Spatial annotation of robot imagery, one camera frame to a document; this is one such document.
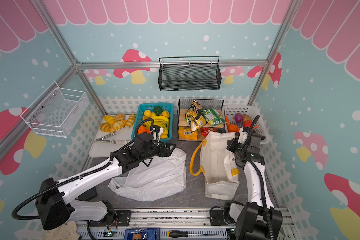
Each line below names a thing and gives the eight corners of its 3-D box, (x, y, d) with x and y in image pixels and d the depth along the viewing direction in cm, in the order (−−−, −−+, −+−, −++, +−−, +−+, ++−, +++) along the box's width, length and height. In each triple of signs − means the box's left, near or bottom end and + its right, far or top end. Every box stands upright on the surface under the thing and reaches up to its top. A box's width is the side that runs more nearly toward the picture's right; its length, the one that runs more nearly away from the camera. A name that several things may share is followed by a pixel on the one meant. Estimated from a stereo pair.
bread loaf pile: (100, 132, 111) (98, 129, 108) (107, 117, 121) (105, 113, 118) (131, 132, 111) (130, 129, 108) (136, 117, 121) (134, 113, 118)
